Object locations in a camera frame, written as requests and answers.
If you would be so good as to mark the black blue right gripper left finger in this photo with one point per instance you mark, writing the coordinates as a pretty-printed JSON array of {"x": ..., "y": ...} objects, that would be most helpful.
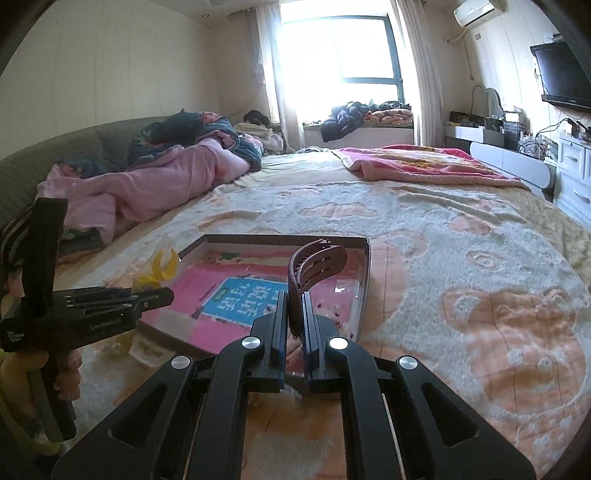
[{"x": 187, "y": 421}]

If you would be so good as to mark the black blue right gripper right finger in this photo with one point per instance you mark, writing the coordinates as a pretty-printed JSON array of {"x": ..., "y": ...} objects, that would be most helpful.
[{"x": 401, "y": 421}]

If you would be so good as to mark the dark red hair claw clip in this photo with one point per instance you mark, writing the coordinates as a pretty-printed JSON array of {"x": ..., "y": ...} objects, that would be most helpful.
[{"x": 312, "y": 263}]

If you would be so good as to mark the person's left hand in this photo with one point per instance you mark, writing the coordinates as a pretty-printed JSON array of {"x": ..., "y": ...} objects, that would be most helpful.
[{"x": 16, "y": 390}]

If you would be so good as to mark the pink quilt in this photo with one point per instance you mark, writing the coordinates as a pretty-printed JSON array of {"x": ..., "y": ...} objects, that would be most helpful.
[{"x": 112, "y": 203}]

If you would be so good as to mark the pink blue book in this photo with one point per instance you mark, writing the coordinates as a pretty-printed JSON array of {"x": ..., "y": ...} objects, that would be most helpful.
[{"x": 219, "y": 295}]

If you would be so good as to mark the yellow hair clip in bag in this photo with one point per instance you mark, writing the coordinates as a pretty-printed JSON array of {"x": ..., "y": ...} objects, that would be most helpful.
[{"x": 160, "y": 267}]

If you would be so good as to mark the dark shallow cardboard box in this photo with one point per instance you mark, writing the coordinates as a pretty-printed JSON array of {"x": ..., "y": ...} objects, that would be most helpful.
[{"x": 241, "y": 243}]

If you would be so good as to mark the beige peach bedspread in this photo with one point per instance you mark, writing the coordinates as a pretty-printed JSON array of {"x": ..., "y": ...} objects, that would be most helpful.
[{"x": 488, "y": 286}]

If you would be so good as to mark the grey green headboard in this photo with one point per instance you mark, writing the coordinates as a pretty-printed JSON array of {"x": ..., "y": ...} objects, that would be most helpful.
[{"x": 104, "y": 145}]

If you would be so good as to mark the dark floral quilt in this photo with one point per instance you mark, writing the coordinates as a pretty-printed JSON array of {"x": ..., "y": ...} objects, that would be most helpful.
[{"x": 185, "y": 129}]

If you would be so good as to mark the pink red blanket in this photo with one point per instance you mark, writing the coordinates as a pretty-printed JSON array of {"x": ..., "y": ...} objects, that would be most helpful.
[{"x": 421, "y": 164}]

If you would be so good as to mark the white drawer cabinet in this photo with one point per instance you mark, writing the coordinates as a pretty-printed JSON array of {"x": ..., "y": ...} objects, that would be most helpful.
[{"x": 573, "y": 184}]

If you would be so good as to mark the white desk with clutter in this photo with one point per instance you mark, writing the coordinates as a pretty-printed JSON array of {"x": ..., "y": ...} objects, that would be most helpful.
[{"x": 484, "y": 134}]

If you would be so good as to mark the dark jacket on sill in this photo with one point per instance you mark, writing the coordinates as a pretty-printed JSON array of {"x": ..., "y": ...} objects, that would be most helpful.
[{"x": 344, "y": 120}]

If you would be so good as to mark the left sheer curtain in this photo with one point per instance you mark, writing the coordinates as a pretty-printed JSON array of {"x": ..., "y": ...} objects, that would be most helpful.
[{"x": 279, "y": 87}]

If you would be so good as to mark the sheer curtain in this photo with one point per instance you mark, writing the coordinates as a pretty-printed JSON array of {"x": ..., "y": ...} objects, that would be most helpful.
[
  {"x": 430, "y": 89},
  {"x": 279, "y": 87}
]

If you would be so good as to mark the right sheer curtain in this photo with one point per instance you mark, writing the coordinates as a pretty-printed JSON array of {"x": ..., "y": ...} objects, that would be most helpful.
[{"x": 430, "y": 89}]

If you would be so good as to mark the white air conditioner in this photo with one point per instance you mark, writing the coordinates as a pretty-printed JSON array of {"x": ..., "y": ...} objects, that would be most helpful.
[{"x": 469, "y": 12}]

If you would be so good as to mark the window with teal frame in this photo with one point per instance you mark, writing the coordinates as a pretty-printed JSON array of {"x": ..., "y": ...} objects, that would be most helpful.
[{"x": 335, "y": 60}]

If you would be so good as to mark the black wall television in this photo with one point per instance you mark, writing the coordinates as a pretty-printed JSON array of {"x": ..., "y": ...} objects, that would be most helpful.
[{"x": 563, "y": 80}]

